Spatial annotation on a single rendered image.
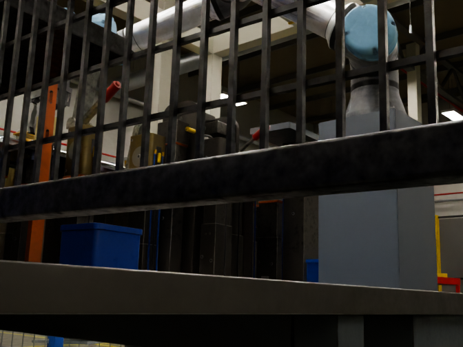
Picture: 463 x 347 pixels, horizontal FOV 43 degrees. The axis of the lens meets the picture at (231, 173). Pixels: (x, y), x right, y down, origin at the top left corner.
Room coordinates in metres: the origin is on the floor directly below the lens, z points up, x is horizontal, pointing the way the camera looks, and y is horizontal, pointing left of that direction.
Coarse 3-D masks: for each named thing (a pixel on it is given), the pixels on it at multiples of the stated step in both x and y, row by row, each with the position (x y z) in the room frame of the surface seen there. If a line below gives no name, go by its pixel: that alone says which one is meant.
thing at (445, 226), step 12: (444, 216) 8.83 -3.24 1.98; (456, 216) 8.71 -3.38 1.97; (444, 228) 8.84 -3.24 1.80; (456, 228) 8.73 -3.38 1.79; (444, 240) 8.85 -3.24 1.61; (456, 240) 8.73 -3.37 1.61; (444, 252) 8.86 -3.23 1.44; (456, 252) 8.74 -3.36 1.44; (444, 264) 8.86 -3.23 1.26; (456, 264) 8.74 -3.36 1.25; (456, 276) 8.75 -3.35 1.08; (444, 288) 8.87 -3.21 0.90
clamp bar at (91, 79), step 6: (96, 72) 1.33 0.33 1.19; (90, 78) 1.32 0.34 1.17; (96, 78) 1.33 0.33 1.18; (90, 84) 1.32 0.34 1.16; (78, 90) 1.32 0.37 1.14; (90, 90) 1.33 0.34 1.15; (90, 96) 1.33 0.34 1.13; (90, 102) 1.33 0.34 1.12; (84, 108) 1.32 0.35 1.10; (84, 114) 1.33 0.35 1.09
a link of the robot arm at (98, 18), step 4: (92, 16) 1.43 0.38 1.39; (96, 16) 1.43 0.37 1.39; (100, 16) 1.43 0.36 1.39; (104, 16) 1.43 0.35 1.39; (92, 20) 1.43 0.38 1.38; (96, 20) 1.42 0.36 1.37; (100, 20) 1.42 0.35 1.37; (104, 20) 1.42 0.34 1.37; (112, 20) 1.46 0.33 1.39; (100, 24) 1.42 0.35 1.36; (112, 24) 1.46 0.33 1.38; (112, 28) 1.46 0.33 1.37
